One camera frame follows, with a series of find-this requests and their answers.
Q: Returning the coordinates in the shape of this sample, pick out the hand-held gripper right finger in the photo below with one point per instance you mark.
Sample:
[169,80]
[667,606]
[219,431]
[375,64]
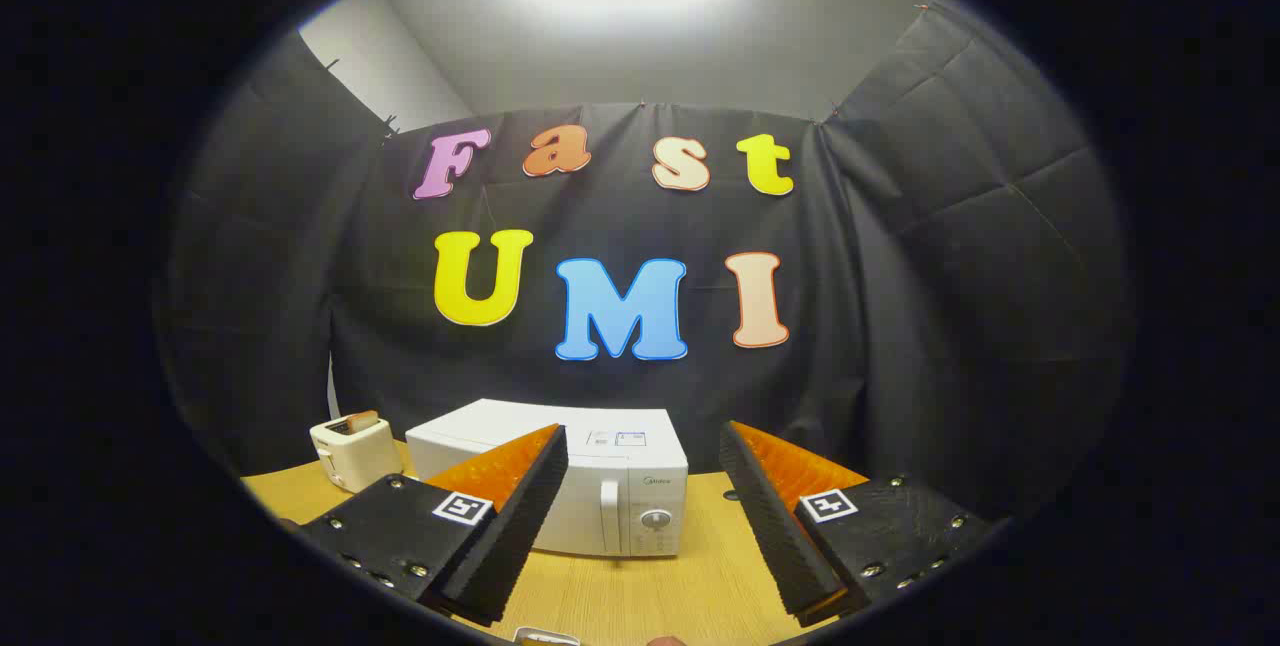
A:
[775,526]

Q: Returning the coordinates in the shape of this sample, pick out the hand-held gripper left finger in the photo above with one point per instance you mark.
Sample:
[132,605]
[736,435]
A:
[520,526]

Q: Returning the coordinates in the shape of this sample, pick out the white microwave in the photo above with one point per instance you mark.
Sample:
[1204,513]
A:
[620,486]

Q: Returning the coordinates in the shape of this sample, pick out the white plate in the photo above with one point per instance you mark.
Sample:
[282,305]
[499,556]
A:
[545,638]

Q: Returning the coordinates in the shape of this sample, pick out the white toaster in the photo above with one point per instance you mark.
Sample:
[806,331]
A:
[355,461]

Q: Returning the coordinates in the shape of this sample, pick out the toast slice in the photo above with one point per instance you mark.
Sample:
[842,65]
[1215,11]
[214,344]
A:
[355,421]

